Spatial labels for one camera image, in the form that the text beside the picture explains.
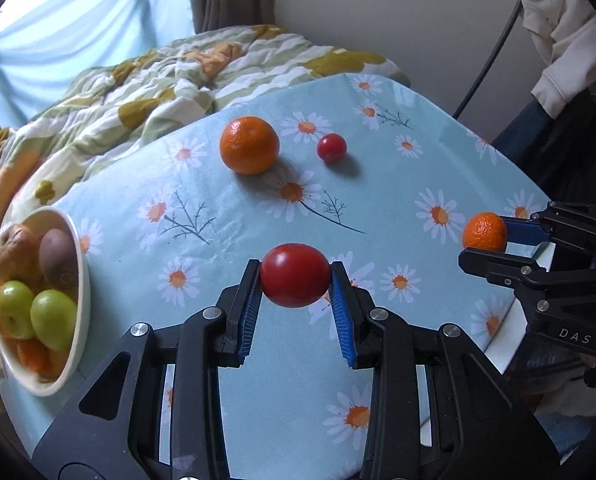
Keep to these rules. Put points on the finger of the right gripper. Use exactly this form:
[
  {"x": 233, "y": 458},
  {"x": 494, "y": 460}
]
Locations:
[
  {"x": 529, "y": 280},
  {"x": 526, "y": 231}
]

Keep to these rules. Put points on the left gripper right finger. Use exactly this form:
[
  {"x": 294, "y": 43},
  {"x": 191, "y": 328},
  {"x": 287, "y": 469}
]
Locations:
[{"x": 439, "y": 408}]

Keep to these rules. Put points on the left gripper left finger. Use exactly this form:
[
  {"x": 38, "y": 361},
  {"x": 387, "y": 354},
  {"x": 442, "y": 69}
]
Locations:
[{"x": 151, "y": 409}]

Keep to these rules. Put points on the small orange mandarin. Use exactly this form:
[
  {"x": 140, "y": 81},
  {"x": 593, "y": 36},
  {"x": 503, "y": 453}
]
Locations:
[{"x": 34, "y": 356}]

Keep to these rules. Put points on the large green apple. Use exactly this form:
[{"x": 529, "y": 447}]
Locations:
[{"x": 53, "y": 316}]

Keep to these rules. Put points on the small green apple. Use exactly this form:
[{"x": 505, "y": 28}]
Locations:
[{"x": 16, "y": 299}]

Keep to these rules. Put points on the red cherry tomato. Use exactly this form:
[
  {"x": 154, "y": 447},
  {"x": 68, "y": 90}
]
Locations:
[
  {"x": 331, "y": 148},
  {"x": 294, "y": 275}
]

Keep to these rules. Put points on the blue daisy tablecloth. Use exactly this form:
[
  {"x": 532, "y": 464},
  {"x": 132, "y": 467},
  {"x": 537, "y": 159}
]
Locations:
[{"x": 166, "y": 229}]

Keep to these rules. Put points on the brown kiwi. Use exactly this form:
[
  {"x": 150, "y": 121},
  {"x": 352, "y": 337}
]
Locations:
[{"x": 58, "y": 259}]

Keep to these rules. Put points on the brownish wrinkled apple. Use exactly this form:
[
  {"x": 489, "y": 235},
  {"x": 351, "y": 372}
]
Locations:
[{"x": 19, "y": 256}]

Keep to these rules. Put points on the orange mandarin on table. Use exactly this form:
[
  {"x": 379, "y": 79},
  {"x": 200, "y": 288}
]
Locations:
[{"x": 249, "y": 145}]

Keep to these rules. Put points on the floral striped duvet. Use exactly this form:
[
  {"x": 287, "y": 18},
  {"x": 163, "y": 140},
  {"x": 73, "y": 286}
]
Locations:
[{"x": 111, "y": 112}]

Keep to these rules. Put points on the light blue sheer curtain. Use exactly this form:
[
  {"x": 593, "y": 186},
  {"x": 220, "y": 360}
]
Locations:
[{"x": 53, "y": 41}]

